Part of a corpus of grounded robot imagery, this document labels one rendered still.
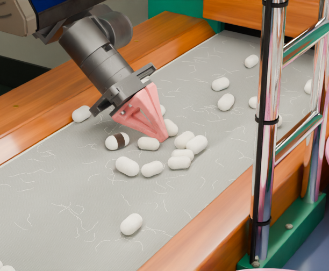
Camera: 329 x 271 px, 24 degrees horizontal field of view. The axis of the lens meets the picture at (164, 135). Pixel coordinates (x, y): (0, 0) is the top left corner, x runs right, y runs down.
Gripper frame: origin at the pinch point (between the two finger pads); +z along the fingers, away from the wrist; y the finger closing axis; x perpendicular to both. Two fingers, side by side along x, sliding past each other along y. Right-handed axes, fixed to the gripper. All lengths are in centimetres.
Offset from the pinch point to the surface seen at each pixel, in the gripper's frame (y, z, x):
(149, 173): -8.5, 3.2, -1.6
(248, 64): 30.9, -0.9, 1.9
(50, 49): 121, -58, 125
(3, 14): -35.5, -14.5, -27.0
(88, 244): -24.2, 5.3, -2.2
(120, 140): -4.0, -3.0, 2.9
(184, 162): -4.0, 5.0, -3.8
